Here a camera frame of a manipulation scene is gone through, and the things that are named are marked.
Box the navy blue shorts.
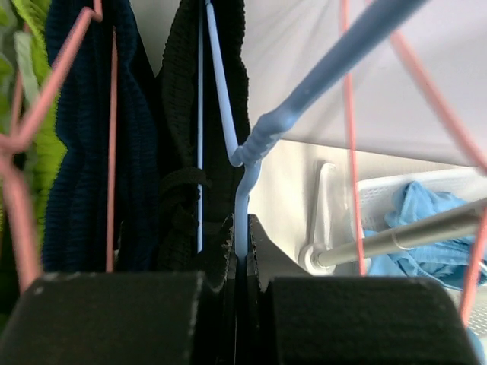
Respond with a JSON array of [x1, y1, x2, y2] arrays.
[[42, 1, 158, 271]]

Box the light blue wire hanger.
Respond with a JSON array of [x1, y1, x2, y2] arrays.
[[205, 1, 424, 260]]

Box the pink empty wire hanger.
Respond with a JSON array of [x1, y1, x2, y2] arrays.
[[340, 0, 487, 328]]

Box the black shorts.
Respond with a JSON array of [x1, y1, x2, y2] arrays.
[[113, 0, 252, 273]]

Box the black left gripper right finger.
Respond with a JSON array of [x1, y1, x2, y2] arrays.
[[243, 215, 480, 364]]

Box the white clothes rack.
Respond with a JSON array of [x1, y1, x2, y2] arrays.
[[300, 163, 486, 275]]

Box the white plastic mesh basket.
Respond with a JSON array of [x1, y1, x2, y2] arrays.
[[355, 167, 487, 335]]

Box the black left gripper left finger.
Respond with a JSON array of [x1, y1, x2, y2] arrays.
[[1, 218, 236, 364]]

